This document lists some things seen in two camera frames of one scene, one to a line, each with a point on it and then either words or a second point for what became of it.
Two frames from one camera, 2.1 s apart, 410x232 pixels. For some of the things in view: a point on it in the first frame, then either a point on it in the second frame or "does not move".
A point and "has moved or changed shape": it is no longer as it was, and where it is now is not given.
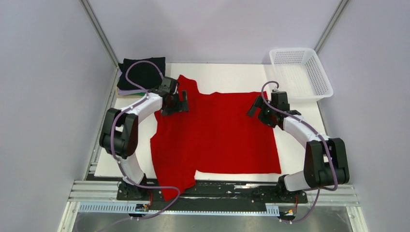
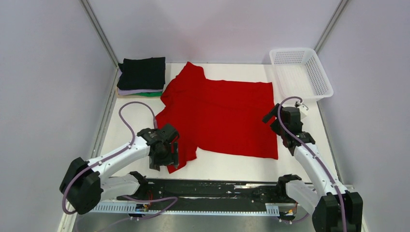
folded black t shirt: x=145 y=74 does not move
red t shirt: x=216 y=135 has moved or changed shape
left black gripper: x=181 y=106 → x=172 y=157
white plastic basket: x=300 y=72 does not move
